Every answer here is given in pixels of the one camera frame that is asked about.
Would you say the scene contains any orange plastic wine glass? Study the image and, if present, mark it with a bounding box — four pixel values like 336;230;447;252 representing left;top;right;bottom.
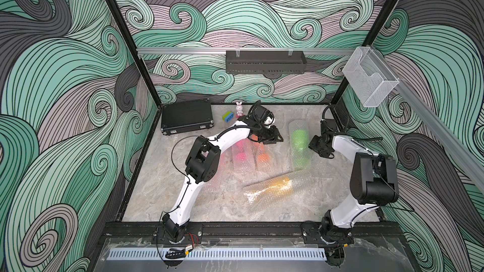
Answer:
256;148;271;163

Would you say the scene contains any bubble wrap of green glass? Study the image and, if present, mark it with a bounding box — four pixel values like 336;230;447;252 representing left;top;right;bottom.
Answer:
289;119;312;171

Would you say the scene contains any green plastic wine glass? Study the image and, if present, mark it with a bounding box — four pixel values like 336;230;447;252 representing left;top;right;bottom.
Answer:
291;129;310;169

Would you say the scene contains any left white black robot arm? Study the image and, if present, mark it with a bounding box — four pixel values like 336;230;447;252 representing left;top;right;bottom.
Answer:
160;101;284;243

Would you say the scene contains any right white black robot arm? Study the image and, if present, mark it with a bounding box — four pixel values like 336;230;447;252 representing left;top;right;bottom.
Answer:
308;105;399;245

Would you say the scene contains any magenta wine glass middle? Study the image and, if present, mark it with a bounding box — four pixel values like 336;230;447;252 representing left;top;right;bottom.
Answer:
232;141;247;162

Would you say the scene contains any bubble wrap of magenta glass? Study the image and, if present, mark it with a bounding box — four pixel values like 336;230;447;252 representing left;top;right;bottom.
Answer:
231;140;255;176

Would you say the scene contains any yellow wine glass wrapped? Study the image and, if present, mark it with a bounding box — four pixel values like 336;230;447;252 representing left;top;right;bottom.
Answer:
245;176;294;200

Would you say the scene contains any bubble wrap of yellow glass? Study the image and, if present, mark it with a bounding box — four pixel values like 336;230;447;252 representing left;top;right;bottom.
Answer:
242;169;316;207

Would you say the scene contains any bubble wrap of pink glass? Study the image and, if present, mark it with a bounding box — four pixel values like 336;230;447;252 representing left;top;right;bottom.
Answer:
210;151;232;188

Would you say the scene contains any small bunny figurine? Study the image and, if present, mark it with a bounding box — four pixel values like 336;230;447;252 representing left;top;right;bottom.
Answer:
236;101;244;118

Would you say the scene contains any green blue toy block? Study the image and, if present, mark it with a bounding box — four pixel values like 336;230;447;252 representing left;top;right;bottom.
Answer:
222;111;234;123

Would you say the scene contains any black hard case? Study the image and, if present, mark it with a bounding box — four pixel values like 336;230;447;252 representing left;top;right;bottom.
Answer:
160;98;214;135

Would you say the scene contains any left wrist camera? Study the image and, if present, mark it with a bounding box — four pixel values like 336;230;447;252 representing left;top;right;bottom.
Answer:
263;113;275;128

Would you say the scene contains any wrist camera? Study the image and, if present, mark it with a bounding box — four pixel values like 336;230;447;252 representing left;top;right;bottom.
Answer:
320;119;338;135
263;113;275;128

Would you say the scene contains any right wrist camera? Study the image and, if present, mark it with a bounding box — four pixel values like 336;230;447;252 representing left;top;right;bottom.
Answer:
320;119;338;135

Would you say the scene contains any black perforated wall tray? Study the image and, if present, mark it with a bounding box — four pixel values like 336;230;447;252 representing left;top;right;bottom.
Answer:
225;50;308;76

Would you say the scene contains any clear plastic wall bin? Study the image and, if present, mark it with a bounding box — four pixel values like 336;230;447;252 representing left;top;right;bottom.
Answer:
343;46;399;108

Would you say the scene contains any aluminium right wall rail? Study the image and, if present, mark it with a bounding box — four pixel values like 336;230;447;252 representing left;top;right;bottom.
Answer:
376;50;483;190

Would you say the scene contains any aluminium wall rail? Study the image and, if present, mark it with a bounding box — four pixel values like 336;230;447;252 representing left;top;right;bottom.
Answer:
376;50;483;190
136;47;355;56

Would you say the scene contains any aluminium back wall rail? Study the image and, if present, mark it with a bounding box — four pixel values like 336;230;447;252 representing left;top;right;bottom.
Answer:
136;47;355;56

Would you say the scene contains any black front mounting rail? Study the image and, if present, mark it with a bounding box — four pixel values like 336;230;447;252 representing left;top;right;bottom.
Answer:
102;221;403;239

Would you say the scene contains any white slotted cable duct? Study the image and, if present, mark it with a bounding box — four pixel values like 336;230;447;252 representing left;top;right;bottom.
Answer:
107;247;326;261

